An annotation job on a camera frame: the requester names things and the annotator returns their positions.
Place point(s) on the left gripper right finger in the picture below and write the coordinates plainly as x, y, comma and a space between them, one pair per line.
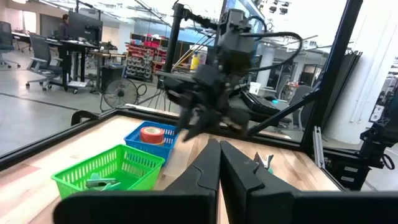
264, 205

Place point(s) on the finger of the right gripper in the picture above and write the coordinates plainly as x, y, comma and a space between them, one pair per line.
205, 121
186, 116

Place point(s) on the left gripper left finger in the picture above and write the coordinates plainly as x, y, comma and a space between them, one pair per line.
174, 202

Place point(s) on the orange tape roll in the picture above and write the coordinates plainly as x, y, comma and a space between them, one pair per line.
152, 133

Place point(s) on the yellow tape roll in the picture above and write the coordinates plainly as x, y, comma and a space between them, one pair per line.
157, 143

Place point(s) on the teal staple remover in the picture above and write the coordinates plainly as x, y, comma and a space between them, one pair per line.
99, 182
267, 161

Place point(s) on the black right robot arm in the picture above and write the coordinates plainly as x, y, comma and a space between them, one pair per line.
236, 40

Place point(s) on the yellow bottle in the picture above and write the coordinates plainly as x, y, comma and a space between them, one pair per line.
195, 60

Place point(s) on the blue plastic basket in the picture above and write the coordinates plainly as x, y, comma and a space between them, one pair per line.
136, 143

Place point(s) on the black pole stand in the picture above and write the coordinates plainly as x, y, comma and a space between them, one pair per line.
174, 37

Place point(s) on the green plastic basket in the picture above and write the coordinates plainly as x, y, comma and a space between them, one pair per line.
124, 161

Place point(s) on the black floor fan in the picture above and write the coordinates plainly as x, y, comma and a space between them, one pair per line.
119, 93

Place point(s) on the shelf with red bins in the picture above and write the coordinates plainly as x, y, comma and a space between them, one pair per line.
140, 59

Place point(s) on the black box with labels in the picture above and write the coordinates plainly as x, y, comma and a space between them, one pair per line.
335, 174

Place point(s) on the black computer tower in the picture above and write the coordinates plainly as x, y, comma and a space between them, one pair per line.
112, 74

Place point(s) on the grey office chair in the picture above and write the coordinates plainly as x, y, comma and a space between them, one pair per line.
40, 53
298, 99
6, 34

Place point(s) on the black office desk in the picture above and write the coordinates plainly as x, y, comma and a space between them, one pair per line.
77, 46

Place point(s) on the black computer monitor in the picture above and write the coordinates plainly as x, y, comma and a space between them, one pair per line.
85, 28

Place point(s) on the black panel stack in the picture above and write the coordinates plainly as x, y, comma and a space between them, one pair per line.
348, 81

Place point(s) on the person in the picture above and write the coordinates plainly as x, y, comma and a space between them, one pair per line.
63, 28

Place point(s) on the silver metal bracket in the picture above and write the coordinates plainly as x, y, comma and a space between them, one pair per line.
318, 146

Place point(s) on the black frame clamp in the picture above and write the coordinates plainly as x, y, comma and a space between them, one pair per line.
77, 115

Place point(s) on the black aluminium rig frame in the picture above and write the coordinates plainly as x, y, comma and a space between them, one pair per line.
339, 62

